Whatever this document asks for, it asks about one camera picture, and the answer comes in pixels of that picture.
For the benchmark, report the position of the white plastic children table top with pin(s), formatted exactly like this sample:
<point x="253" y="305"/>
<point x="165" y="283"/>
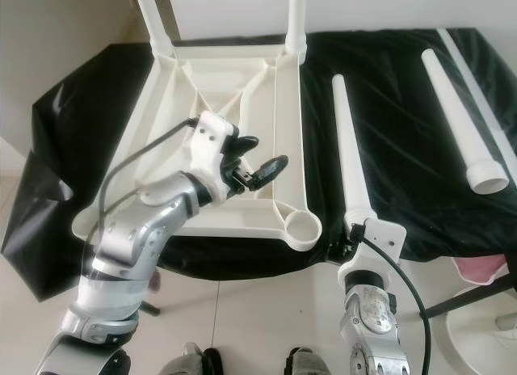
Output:
<point x="287" y="149"/>

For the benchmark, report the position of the pink plastic object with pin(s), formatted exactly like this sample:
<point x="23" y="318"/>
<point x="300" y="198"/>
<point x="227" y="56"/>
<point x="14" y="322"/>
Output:
<point x="481" y="270"/>

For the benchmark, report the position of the black plastic table cover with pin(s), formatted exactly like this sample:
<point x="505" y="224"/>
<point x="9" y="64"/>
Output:
<point x="388" y="116"/>

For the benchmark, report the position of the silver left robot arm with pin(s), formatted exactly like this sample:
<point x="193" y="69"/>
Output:
<point x="129" y="254"/>

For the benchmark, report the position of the white plastic table leg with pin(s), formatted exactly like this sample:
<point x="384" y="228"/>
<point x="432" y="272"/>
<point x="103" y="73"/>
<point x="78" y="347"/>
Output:
<point x="296" y="19"/>
<point x="153" y="19"/>
<point x="460" y="116"/>
<point x="354" y="157"/>

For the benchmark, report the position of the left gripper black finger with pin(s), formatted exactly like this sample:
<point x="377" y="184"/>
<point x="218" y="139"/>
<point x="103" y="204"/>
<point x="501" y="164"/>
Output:
<point x="246" y="143"/>
<point x="268" y="171"/>

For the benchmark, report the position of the grey left robot foot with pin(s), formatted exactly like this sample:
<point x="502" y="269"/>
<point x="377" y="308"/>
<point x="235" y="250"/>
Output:
<point x="186" y="360"/>

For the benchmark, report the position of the black metal table leg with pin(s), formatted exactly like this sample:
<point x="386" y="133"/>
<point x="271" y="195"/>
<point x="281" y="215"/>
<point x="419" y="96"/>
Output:
<point x="468" y="298"/>
<point x="149" y="308"/>

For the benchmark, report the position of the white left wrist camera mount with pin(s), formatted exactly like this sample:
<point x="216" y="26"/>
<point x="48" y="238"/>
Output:
<point x="214" y="149"/>

